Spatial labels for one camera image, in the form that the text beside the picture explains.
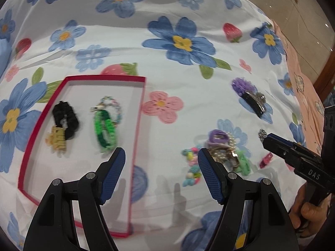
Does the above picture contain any purple hair tie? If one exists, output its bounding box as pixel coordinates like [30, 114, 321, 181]
[208, 129, 228, 144]

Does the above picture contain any peach printed cloth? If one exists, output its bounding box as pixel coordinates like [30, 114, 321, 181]
[271, 19, 326, 168]

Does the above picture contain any small pink hair clip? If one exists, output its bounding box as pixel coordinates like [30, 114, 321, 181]
[259, 154, 273, 168]

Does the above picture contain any green woven bracelet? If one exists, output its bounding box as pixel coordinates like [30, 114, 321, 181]
[94, 110, 118, 153]

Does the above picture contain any brown wooden furniture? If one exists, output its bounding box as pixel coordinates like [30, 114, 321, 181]
[313, 58, 335, 102]

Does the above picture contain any pastel beaded bracelet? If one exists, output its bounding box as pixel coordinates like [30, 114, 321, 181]
[90, 96, 123, 126]

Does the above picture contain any black scrunchie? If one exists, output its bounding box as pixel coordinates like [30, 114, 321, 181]
[52, 101, 80, 140]

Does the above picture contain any light green hair tie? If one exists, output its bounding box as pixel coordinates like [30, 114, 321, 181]
[232, 152, 252, 175]

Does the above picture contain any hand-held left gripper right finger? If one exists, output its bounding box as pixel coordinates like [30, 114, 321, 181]
[197, 148, 300, 251]

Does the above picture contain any yellow hair claw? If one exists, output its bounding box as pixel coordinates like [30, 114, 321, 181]
[45, 126, 67, 153]

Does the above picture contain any purple flower hair clip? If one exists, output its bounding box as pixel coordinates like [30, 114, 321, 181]
[232, 77, 266, 118]

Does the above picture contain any person's right hand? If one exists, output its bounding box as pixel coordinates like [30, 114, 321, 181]
[289, 184, 329, 237]

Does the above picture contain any red shallow tray box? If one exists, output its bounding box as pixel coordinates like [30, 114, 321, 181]
[18, 75, 147, 238]

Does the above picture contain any floral bed sheet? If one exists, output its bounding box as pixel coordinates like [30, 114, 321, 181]
[0, 0, 321, 251]

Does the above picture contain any colourful bead bracelet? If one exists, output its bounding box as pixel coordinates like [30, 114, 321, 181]
[182, 148, 202, 187]

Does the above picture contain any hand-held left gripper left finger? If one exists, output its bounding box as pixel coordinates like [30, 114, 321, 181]
[23, 147, 126, 251]

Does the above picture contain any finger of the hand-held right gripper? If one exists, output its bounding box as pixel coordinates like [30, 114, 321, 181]
[263, 138, 327, 182]
[266, 133, 322, 163]

